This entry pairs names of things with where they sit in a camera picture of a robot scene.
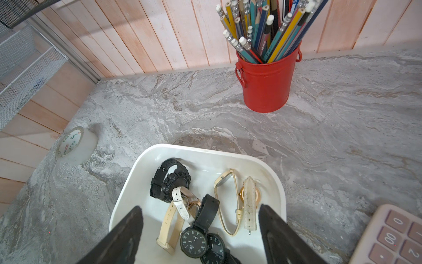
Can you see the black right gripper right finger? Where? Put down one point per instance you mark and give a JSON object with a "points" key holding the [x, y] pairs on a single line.
{"points": [[282, 244]]}

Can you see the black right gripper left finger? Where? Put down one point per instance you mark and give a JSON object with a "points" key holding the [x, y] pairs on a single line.
{"points": [[120, 245]]}

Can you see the cream band watch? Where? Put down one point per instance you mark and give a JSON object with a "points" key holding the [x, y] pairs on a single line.
{"points": [[170, 229]]}

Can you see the small cream watch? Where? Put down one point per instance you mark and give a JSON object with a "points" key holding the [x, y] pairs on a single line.
{"points": [[250, 196]]}

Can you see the black round face watch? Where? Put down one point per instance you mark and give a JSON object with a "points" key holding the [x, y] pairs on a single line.
{"points": [[217, 252]]}

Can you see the black strap watch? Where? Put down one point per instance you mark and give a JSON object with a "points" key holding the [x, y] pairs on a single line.
{"points": [[193, 240]]}

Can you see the gold beige watch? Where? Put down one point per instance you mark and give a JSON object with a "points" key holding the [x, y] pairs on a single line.
{"points": [[220, 193]]}

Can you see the rose gold small watch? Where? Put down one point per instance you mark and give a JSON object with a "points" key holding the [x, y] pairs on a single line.
{"points": [[186, 203]]}

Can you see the clear tape roll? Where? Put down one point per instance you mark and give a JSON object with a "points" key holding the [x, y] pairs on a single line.
{"points": [[77, 146]]}

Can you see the red pen cup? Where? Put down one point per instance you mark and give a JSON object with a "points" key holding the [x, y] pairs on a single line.
{"points": [[266, 87]]}

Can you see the pens in cup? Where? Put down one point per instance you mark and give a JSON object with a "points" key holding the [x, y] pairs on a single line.
{"points": [[267, 31]]}

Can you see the black mesh basket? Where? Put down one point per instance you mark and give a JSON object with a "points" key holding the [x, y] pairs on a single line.
{"points": [[14, 12]]}

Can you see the white wire mesh shelf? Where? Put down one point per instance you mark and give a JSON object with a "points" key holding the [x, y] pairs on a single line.
{"points": [[28, 62]]}

